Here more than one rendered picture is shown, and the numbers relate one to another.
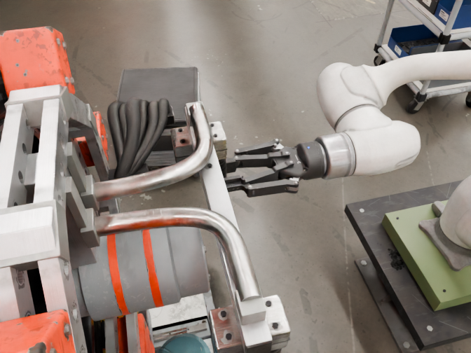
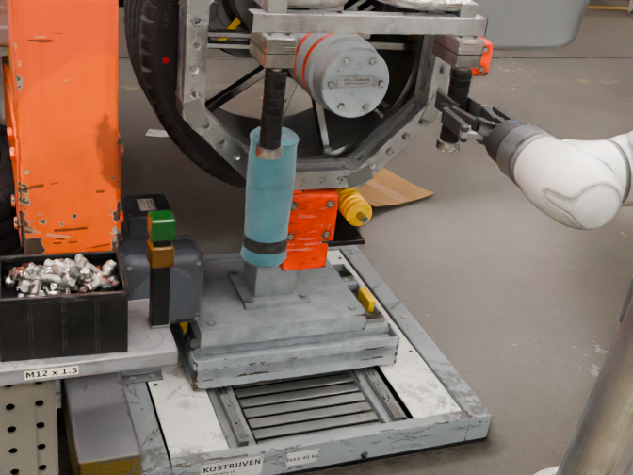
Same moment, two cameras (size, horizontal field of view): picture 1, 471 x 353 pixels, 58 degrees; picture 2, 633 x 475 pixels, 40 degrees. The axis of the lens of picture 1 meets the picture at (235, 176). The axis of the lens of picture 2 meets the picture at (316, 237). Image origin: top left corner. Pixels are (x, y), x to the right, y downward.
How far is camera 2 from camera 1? 1.39 m
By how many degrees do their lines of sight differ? 64
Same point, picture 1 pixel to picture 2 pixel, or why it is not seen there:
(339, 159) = (511, 139)
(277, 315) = (278, 36)
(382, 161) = (532, 170)
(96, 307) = not seen: hidden behind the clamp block
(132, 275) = (313, 38)
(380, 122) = (585, 147)
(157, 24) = not seen: outside the picture
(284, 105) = not seen: outside the picture
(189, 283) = (318, 68)
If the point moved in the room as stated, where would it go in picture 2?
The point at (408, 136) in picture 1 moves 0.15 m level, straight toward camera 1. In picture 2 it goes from (578, 170) to (473, 144)
